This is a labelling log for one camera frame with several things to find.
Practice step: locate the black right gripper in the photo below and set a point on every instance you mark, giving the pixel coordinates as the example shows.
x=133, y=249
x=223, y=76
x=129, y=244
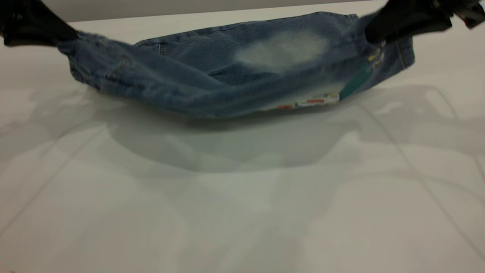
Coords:
x=466, y=9

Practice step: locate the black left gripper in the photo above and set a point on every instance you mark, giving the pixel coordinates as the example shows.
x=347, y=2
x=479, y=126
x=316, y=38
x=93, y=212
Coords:
x=15, y=15

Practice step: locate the blue denim shorts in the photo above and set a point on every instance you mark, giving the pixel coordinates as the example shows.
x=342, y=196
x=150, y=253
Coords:
x=189, y=83

